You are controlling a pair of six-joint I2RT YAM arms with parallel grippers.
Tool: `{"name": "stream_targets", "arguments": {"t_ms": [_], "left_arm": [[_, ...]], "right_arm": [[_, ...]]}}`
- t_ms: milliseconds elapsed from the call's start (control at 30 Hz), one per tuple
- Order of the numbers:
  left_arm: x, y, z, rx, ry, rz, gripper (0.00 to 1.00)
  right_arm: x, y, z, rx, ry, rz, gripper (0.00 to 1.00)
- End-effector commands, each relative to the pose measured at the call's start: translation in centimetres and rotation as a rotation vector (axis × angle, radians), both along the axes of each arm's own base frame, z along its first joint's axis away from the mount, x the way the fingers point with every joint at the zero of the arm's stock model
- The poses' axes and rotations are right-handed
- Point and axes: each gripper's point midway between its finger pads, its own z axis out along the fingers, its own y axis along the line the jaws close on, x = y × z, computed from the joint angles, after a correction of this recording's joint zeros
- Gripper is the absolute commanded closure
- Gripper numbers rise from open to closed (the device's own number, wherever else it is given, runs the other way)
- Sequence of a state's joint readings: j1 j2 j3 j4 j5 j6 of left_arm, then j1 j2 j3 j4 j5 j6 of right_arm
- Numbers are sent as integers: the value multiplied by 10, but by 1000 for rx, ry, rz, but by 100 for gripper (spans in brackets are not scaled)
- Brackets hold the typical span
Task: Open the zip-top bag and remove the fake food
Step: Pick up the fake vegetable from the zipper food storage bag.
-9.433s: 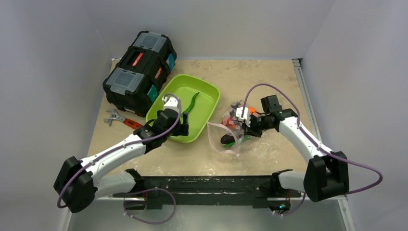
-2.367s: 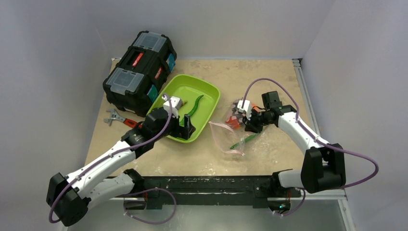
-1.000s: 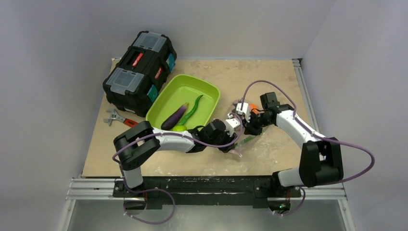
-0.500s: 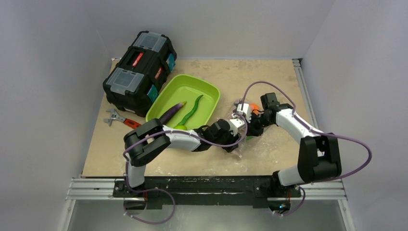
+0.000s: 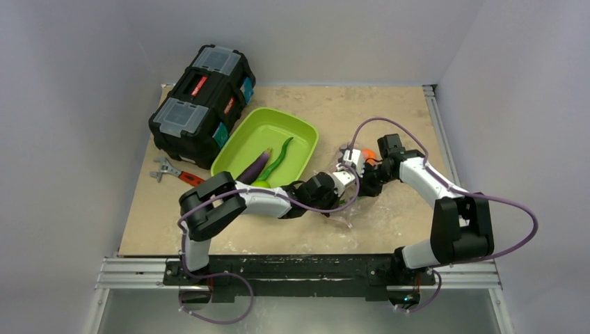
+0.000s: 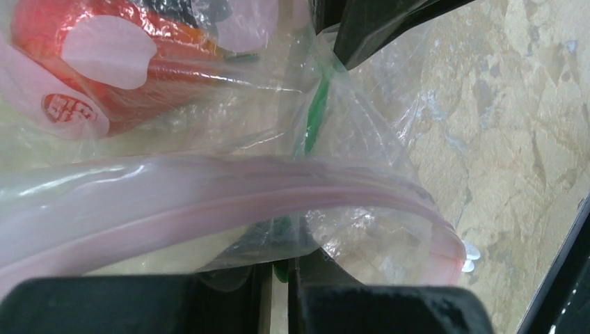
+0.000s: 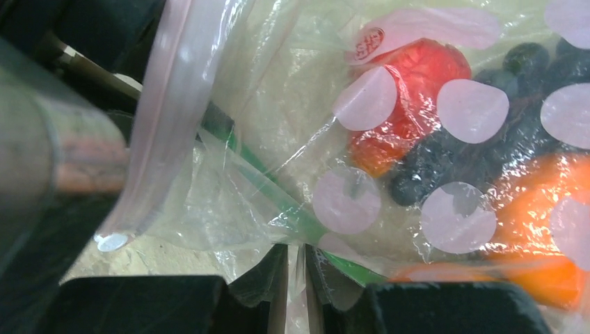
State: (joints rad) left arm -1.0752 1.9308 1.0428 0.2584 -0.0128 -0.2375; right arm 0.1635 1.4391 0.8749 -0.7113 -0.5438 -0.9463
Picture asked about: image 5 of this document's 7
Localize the clear zip top bag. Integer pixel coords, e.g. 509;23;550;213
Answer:
328;144;383;228

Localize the green fake chili pepper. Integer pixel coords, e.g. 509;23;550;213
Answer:
256;137;294;182

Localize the green fake apple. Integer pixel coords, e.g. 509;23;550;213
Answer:
251;180;271;189

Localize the purple fake eggplant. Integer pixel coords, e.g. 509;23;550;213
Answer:
236;148;273;184

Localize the lime green plastic tray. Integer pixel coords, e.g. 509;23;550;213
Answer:
210;107;319;187

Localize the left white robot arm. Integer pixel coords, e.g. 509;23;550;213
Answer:
177;168;361;285

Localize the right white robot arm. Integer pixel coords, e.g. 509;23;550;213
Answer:
359;134;495;283

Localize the black plastic toolbox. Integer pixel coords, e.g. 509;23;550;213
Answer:
148;45;256;170

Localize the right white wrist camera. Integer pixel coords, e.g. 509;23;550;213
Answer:
340;148;365;177

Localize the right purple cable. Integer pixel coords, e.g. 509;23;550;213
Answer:
346;117;539;315

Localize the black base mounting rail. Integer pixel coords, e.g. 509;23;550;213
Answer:
163;253;436;306

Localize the red handled adjustable wrench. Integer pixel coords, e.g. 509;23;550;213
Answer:
150;157;204;186

